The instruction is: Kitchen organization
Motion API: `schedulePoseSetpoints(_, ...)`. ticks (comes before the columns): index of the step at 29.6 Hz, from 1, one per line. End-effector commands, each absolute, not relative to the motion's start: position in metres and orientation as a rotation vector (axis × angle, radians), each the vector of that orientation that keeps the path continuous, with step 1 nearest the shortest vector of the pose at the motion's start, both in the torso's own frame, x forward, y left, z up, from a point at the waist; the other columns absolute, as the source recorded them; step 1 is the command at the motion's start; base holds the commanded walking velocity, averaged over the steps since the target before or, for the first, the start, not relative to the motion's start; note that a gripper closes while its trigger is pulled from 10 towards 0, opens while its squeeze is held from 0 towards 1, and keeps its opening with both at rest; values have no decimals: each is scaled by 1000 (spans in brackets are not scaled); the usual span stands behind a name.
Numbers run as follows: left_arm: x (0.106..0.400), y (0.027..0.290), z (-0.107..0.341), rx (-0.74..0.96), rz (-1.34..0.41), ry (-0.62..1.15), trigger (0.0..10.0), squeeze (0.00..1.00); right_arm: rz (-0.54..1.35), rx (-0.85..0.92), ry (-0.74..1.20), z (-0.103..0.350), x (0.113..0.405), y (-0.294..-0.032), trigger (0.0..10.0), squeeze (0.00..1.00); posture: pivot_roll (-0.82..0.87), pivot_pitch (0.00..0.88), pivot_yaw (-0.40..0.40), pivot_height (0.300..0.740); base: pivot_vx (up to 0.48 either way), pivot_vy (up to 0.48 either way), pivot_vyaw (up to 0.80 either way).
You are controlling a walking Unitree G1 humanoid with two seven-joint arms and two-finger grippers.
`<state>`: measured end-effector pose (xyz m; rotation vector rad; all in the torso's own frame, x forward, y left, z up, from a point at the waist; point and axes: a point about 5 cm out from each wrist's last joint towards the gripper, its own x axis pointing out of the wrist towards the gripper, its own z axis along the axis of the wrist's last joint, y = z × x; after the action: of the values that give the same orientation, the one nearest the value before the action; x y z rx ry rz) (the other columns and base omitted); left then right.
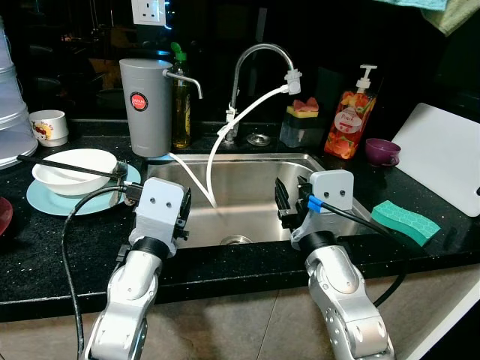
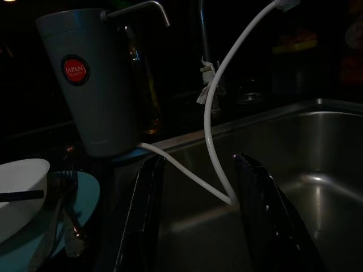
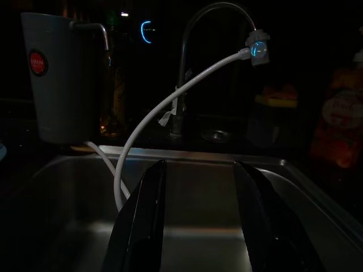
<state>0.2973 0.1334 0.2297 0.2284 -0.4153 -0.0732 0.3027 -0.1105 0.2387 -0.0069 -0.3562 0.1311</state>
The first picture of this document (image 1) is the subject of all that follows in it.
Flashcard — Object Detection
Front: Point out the metal fork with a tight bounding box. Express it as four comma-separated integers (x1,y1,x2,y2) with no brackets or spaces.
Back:
112,160,130,181

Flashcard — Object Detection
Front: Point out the white bowl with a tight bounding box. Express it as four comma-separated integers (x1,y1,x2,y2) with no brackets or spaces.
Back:
31,148,120,197

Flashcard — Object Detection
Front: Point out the stainless steel sink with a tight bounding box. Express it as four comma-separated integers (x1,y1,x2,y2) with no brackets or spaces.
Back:
124,152,377,249

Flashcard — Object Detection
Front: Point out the dark sponge holder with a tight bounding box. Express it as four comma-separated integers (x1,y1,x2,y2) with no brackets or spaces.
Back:
279,114,324,149

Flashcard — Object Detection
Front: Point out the red soap pouch with pump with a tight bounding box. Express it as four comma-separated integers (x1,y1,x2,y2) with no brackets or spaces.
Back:
323,64,379,161

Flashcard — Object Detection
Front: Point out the yellow and red sponge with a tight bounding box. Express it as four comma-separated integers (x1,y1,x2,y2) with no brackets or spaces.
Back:
286,97,320,120

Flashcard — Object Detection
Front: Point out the small purple bowl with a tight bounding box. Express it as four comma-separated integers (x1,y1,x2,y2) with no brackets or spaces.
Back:
365,138,402,167

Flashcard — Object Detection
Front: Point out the grey water filter canister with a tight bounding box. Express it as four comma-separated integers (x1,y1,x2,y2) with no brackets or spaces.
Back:
119,58,204,158

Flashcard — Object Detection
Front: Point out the green capped oil bottle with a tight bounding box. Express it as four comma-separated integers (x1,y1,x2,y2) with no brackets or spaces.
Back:
170,42,193,150

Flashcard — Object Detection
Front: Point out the green sponge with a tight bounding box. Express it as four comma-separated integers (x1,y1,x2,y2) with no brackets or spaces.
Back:
371,199,442,248

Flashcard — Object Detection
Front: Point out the black chopstick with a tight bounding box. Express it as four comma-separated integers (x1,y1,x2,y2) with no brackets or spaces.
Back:
16,154,125,180

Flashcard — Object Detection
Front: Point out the teal plate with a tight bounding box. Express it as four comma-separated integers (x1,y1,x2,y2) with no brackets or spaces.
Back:
26,163,143,218

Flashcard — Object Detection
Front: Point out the white cutting board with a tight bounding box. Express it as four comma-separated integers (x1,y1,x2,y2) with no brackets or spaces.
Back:
391,103,480,218

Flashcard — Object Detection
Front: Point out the chrome gooseneck faucet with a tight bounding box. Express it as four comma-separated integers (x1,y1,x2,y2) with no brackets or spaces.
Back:
223,43,303,145

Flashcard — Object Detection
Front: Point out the white floral cup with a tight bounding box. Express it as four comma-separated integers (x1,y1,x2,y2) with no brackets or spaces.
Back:
28,109,70,148

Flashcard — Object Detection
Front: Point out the red plate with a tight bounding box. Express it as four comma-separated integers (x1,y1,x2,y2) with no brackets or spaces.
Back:
0,196,14,238

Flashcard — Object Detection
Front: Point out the large translucent water container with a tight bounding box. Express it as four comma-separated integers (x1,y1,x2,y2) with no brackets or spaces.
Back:
0,19,39,170

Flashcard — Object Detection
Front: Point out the green hanging cloth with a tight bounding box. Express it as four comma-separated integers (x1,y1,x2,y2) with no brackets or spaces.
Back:
375,0,480,37

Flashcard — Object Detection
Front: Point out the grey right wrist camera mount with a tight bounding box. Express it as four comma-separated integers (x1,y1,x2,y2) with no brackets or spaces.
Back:
307,170,355,230

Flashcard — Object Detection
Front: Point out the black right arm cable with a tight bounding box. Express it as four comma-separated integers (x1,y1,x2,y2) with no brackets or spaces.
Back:
306,195,410,307

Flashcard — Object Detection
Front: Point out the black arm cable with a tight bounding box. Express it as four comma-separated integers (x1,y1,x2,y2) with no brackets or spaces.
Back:
306,195,410,307
61,184,145,355

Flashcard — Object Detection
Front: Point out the white water hose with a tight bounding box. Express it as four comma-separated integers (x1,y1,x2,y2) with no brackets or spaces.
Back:
169,84,292,210

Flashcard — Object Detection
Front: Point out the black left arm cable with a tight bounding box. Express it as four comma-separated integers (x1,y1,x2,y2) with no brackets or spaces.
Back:
61,184,145,355

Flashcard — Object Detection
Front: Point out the blue glowing light ring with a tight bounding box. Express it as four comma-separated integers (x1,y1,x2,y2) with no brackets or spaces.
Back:
163,0,176,30

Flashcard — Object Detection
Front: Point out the white wall socket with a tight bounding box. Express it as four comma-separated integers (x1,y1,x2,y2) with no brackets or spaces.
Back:
131,0,167,27

